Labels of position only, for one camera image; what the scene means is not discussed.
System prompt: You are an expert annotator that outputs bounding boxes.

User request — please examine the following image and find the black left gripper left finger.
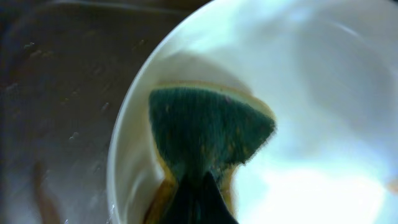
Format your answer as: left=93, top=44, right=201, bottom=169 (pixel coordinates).
left=160, top=175, right=197, bottom=224

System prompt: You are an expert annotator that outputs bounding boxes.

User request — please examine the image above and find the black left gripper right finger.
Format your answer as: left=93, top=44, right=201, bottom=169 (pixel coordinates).
left=196, top=172, right=238, bottom=224

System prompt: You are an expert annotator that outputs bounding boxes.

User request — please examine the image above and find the green yellow sponge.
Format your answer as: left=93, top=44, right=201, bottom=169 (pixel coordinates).
left=144, top=82, right=277, bottom=223

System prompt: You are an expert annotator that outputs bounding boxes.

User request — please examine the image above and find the white plate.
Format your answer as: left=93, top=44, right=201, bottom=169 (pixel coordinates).
left=107, top=0, right=397, bottom=223

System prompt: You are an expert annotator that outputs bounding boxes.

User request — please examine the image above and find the large brown serving tray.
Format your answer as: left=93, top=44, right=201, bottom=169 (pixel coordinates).
left=1, top=0, right=203, bottom=223

